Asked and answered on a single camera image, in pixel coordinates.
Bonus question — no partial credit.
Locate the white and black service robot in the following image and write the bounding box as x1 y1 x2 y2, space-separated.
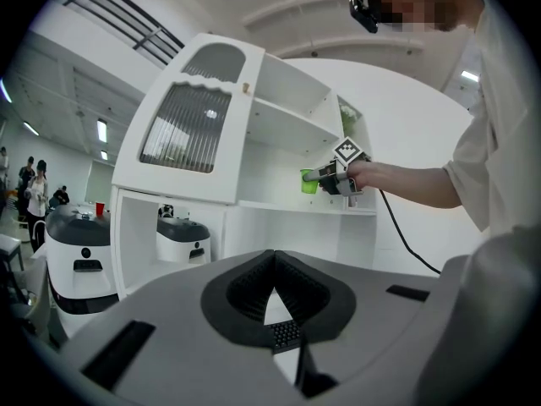
43 203 122 316
156 217 212 266

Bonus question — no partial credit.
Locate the small white table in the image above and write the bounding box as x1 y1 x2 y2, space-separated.
0 233 25 272

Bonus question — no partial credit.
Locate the black mezzanine railing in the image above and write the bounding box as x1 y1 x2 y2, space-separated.
54 0 186 65

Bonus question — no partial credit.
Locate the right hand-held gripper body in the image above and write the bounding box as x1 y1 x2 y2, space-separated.
332 136 372 197

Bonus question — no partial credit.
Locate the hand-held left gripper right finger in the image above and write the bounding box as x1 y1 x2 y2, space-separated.
274 250 440 399

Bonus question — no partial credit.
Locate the pink vase of white flowers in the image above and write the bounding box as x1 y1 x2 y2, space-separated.
339 103 359 140

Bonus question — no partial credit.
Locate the black keyboard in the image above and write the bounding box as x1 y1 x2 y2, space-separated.
270 321 303 354

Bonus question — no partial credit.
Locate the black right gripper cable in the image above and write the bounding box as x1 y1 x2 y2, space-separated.
378 188 443 276

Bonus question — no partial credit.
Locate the green plastic cup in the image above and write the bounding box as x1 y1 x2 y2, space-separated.
299 167 321 195

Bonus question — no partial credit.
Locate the black head-worn camera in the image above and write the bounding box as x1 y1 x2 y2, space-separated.
348 0 380 35

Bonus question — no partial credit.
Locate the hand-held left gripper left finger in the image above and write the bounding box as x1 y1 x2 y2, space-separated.
63 250 297 401

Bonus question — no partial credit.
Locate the white ribbed glass cabinet door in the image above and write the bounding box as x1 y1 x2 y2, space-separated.
111 32 266 206

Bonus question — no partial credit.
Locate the person's white shirt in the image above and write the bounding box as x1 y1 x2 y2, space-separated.
441 0 540 244

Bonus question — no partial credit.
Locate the person's right forearm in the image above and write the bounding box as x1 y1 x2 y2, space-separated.
349 161 462 210

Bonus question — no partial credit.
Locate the white shelf cabinet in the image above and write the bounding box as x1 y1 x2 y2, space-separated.
110 32 379 302

